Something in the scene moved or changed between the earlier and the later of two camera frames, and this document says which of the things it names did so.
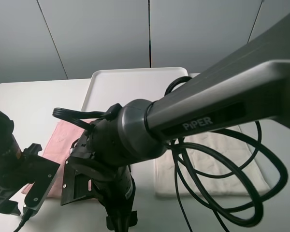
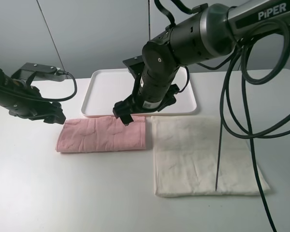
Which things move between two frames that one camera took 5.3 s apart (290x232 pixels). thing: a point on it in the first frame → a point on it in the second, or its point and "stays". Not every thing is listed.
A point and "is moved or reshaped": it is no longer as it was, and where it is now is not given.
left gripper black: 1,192 → 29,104
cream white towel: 218,163 stays
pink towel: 58,148 is moved or reshaped
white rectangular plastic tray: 104,88 stays
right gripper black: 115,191 → 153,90
